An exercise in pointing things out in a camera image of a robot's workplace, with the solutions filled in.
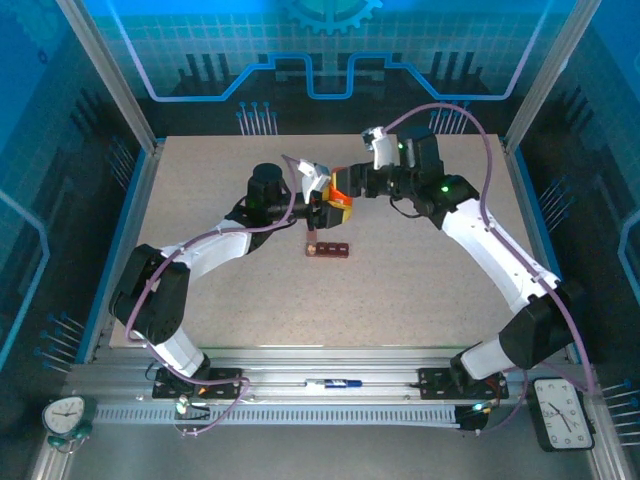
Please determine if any brown weekly pill organizer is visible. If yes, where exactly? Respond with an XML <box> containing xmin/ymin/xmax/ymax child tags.
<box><xmin>303</xmin><ymin>227</ymin><xmax>351</xmax><ymax>260</ymax></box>

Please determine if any blue and white marker pen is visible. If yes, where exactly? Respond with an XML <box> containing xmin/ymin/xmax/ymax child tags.
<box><xmin>304</xmin><ymin>378</ymin><xmax>365</xmax><ymax>391</ymax></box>

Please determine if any small LED connector board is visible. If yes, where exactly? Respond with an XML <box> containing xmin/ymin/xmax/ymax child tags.
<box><xmin>172</xmin><ymin>394</ymin><xmax>212</xmax><ymax>437</ymax></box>
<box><xmin>455</xmin><ymin>402</ymin><xmax>495</xmax><ymax>436</ymax></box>

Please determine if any black rectangular clock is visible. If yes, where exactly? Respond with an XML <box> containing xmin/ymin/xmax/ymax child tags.
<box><xmin>528</xmin><ymin>376</ymin><xmax>597</xmax><ymax>454</ymax></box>

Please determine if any round white green alarm clock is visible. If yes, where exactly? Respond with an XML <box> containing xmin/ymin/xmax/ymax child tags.
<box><xmin>41</xmin><ymin>394</ymin><xmax>97</xmax><ymax>454</ymax></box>

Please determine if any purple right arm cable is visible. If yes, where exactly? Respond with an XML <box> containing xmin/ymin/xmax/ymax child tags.
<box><xmin>379</xmin><ymin>102</ymin><xmax>599</xmax><ymax>437</ymax></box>

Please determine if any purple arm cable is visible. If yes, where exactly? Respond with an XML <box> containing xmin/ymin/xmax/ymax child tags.
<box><xmin>124</xmin><ymin>153</ymin><xmax>307</xmax><ymax>437</ymax></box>
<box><xmin>379</xmin><ymin>102</ymin><xmax>599</xmax><ymax>437</ymax></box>

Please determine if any blue-edged aluminium side rail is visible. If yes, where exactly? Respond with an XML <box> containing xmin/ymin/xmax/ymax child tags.
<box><xmin>502</xmin><ymin>142</ymin><xmax>591</xmax><ymax>364</ymax></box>
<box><xmin>74</xmin><ymin>142</ymin><xmax>166</xmax><ymax>364</ymax></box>

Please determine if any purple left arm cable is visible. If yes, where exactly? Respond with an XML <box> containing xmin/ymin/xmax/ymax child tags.
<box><xmin>124</xmin><ymin>153</ymin><xmax>307</xmax><ymax>437</ymax></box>

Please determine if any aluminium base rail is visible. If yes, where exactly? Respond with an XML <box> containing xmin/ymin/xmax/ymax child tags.
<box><xmin>63</xmin><ymin>347</ymin><xmax>599</xmax><ymax>405</ymax></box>

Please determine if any aluminium frame post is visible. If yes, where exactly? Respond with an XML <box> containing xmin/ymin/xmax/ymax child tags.
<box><xmin>53</xmin><ymin>0</ymin><xmax>165</xmax><ymax>154</ymax></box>
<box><xmin>501</xmin><ymin>0</ymin><xmax>605</xmax><ymax>155</ymax></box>

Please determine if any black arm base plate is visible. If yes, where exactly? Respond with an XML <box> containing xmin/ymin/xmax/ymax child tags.
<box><xmin>151</xmin><ymin>367</ymin><xmax>245</xmax><ymax>401</ymax></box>
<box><xmin>417</xmin><ymin>367</ymin><xmax>510</xmax><ymax>401</ymax></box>

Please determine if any grey slotted cable duct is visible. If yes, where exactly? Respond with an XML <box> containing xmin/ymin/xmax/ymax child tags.
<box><xmin>92</xmin><ymin>403</ymin><xmax>464</xmax><ymax>427</ymax></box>

